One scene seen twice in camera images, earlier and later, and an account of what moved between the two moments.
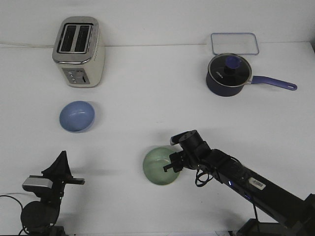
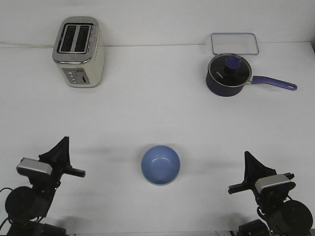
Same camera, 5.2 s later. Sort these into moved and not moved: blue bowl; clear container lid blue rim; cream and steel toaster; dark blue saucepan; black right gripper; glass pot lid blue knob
Moved: blue bowl; black right gripper
Not moved: clear container lid blue rim; dark blue saucepan; glass pot lid blue knob; cream and steel toaster
